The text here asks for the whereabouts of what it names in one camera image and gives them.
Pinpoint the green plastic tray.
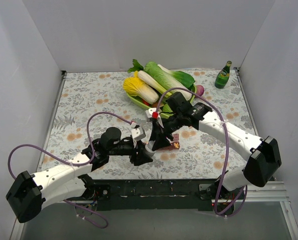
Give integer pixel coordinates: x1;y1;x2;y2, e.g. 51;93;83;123
127;85;197;119

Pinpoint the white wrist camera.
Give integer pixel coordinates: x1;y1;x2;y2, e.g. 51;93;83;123
130;121;146;146
145;107;164;128

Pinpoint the purple red onion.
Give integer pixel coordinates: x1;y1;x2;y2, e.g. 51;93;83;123
195;85;204;97

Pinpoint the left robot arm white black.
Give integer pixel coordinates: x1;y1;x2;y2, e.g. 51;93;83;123
6;127;155;223

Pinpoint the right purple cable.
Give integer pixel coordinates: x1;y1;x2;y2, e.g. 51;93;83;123
155;87;248;216

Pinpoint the red weekly pill organizer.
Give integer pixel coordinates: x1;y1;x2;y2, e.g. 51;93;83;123
158;133;180;151

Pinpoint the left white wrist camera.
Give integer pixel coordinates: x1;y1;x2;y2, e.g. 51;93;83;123
130;121;146;146

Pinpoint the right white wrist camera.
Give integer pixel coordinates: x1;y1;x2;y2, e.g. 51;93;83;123
145;107;164;128

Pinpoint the yellow napa cabbage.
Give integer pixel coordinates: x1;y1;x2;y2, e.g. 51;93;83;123
123;77;159;104

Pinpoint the white celery stalk bunch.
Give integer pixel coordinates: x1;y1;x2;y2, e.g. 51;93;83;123
128;59;176;103

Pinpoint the green bok choy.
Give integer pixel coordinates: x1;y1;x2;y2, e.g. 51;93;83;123
158;64;195;89

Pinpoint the green glass bottle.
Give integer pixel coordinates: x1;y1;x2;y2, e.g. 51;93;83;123
214;61;232;89

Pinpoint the green napa cabbage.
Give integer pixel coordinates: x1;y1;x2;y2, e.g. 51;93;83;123
144;61;186;90

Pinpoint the floral tablecloth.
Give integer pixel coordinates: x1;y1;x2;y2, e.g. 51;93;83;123
38;69;256;179

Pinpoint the white pill bottle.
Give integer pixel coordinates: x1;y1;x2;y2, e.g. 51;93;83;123
145;141;155;154

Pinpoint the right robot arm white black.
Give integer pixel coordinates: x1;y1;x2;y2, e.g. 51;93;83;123
146;92;281;199

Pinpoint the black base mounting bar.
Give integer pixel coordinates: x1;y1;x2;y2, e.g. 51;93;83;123
66;174;249;211

